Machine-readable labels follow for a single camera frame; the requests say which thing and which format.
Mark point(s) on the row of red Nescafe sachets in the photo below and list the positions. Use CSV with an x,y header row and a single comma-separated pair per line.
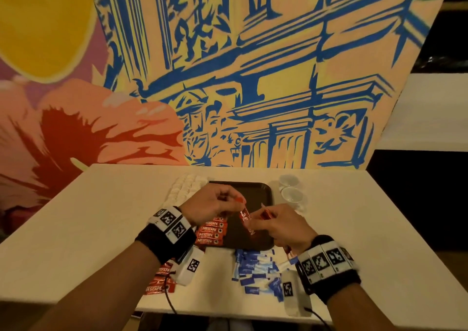
x,y
212,232

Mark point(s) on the black left wristband with markers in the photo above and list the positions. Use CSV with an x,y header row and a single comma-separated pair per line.
x,y
168,236

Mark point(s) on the person's left hand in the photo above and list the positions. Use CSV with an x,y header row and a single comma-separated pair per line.
x,y
208,203

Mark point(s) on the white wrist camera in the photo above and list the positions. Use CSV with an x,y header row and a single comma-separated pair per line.
x,y
291,292
189,266

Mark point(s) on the row of tea bags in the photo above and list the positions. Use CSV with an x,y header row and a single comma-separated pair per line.
x,y
183,188

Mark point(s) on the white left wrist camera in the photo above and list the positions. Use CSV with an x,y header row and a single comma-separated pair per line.
x,y
189,266

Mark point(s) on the person's right hand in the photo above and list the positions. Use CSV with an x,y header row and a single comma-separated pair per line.
x,y
285,228

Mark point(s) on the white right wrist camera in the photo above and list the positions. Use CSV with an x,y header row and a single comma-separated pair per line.
x,y
291,292

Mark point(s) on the dark brown tray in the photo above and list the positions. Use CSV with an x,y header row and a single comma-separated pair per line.
x,y
252,192

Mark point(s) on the person's left forearm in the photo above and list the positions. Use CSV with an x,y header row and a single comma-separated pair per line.
x,y
102,290

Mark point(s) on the black wristband with markers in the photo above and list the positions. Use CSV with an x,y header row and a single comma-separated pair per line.
x,y
168,236
325,268

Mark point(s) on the pile of blue sugar sachets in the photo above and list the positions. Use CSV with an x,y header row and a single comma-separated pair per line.
x,y
256,268

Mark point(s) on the small white cup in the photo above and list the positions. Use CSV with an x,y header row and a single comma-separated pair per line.
x,y
290,180
295,196

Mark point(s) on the black right wristband with markers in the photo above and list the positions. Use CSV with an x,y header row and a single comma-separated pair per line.
x,y
325,268

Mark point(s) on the single red coffee stick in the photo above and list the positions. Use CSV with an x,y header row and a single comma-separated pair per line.
x,y
245,220

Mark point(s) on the pile of red Nescafe sachets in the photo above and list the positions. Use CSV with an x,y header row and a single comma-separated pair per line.
x,y
157,283

